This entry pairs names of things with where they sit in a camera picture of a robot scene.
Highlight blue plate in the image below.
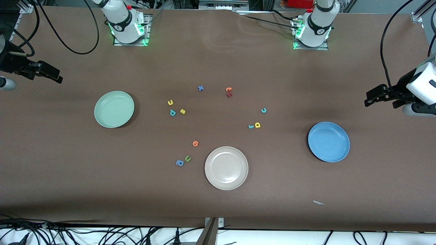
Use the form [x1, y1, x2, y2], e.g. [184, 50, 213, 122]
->
[308, 121, 351, 163]

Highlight green plate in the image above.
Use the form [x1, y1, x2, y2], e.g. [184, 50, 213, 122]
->
[94, 91, 135, 129]

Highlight red box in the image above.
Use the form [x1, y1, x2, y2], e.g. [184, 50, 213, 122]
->
[286, 0, 314, 9]

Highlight beige plate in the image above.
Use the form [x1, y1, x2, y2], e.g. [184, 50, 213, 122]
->
[204, 146, 249, 191]

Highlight grey metal equipment box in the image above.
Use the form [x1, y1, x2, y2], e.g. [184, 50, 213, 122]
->
[199, 0, 249, 11]

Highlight brown table cover mat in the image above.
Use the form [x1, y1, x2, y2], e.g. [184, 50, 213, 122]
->
[0, 5, 436, 232]

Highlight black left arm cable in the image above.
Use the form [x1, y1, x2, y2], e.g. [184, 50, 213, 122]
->
[380, 0, 436, 97]

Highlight aluminium frame rail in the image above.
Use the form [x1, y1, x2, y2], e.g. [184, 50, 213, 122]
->
[7, 0, 34, 45]
[410, 0, 436, 23]

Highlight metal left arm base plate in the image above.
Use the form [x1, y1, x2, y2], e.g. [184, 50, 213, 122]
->
[292, 19, 329, 51]

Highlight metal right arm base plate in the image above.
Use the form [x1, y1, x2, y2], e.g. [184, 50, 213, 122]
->
[113, 14, 152, 46]

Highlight thin black base cable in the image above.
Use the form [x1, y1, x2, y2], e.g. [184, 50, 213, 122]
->
[238, 10, 301, 31]
[142, 7, 165, 26]

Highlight tangled black cables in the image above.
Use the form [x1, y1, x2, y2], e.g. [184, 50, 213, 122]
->
[0, 214, 205, 245]

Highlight aluminium profile post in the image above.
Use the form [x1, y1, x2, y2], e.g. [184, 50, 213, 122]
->
[196, 217, 219, 245]

